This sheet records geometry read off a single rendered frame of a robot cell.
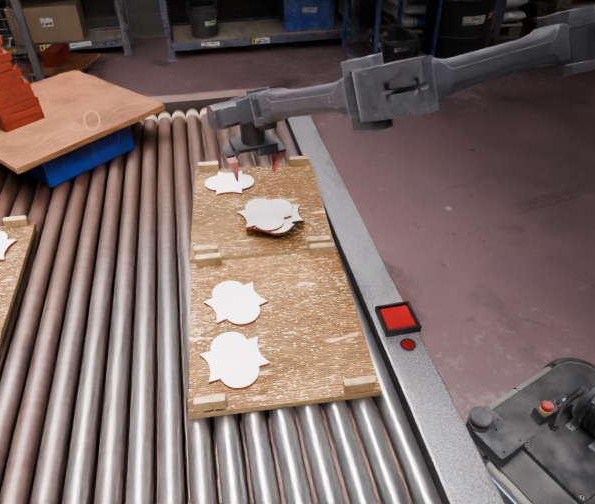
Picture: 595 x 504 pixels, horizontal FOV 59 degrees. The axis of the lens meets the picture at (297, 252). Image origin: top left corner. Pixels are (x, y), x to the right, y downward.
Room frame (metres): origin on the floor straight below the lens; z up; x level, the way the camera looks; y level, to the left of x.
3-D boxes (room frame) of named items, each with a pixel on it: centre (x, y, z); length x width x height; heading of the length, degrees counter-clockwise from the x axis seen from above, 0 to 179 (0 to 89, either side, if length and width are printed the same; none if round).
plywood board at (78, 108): (1.55, 0.77, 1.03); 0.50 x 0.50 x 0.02; 51
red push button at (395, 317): (0.76, -0.21, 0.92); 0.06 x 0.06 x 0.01; 11
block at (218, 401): (0.54, 0.16, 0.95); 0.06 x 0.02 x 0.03; 97
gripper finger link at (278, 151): (1.13, 0.07, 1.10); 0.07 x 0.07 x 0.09; 22
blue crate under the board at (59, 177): (1.49, 0.73, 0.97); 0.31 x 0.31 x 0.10; 51
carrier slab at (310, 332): (0.75, 0.05, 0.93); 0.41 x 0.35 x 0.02; 7
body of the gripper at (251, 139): (1.12, 0.10, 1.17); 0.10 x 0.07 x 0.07; 112
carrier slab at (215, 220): (1.17, 0.10, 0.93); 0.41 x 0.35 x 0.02; 6
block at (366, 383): (0.58, -0.11, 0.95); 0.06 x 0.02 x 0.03; 97
